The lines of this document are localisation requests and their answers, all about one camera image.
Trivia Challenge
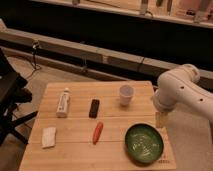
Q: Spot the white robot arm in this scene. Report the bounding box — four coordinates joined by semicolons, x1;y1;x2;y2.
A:
152;64;213;123

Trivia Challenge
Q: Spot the green bowl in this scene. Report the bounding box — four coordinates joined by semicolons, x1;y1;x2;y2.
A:
125;123;164;164

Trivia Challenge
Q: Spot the black rectangular block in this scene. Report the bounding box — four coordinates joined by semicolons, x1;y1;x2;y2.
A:
89;99;100;118

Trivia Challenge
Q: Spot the white tube bottle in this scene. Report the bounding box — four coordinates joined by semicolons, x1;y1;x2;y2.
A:
56;88;70;118

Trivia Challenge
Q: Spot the black chair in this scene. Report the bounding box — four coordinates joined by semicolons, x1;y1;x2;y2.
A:
0;48;37;146

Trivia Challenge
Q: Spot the black hanging cable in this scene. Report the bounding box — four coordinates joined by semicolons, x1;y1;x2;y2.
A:
31;40;42;72

